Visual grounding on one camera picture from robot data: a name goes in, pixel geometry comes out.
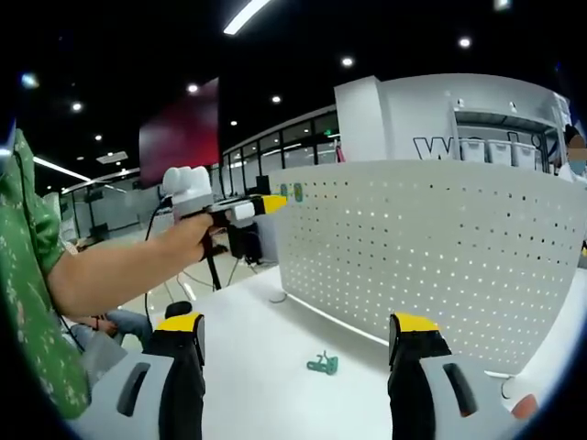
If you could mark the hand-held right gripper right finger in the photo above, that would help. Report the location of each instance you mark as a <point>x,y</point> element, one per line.
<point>440,394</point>

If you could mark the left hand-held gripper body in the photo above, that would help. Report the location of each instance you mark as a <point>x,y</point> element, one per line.
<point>190,188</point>

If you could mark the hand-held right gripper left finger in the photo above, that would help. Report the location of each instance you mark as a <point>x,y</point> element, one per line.
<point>137,394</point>

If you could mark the white perforated mounting plate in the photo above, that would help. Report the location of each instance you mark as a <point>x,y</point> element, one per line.
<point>413,256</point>

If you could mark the person's left hand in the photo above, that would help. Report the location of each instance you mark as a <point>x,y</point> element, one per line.
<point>188,238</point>

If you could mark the person's right hand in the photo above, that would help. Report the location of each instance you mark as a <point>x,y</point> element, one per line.
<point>525,405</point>

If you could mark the black desktop monitor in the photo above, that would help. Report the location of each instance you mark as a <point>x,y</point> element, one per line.
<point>262,183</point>

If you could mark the black computer tower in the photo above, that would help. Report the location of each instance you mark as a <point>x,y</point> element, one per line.
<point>245,245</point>

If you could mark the grey fabric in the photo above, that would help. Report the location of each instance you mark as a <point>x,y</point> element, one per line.
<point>103,362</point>

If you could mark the large red display screen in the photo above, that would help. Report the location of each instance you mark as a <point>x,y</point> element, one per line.
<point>183,133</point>

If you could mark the black tripod stand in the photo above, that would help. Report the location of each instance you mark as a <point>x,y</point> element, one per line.
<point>214,272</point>

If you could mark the ceiling air vent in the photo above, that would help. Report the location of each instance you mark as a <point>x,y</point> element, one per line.
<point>111,157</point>

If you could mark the pink hanging item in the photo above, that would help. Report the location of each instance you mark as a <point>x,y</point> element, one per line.
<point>339,153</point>

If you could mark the black computer mouse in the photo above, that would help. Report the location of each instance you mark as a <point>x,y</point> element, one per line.
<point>179,309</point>

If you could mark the long ceiling light strip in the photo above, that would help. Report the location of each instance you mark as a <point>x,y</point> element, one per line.
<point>245,17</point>
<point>59,168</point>

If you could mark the person's green patterned shirt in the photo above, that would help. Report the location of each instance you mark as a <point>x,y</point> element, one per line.
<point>27,293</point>

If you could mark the group of round ceiling spotlights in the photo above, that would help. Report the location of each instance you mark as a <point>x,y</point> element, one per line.
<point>347,61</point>

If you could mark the white storage bin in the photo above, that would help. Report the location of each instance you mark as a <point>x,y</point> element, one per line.
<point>472,150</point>
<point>499,151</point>
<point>523,153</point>

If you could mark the grey metal shelf rack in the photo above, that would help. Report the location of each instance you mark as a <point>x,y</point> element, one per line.
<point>500,117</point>

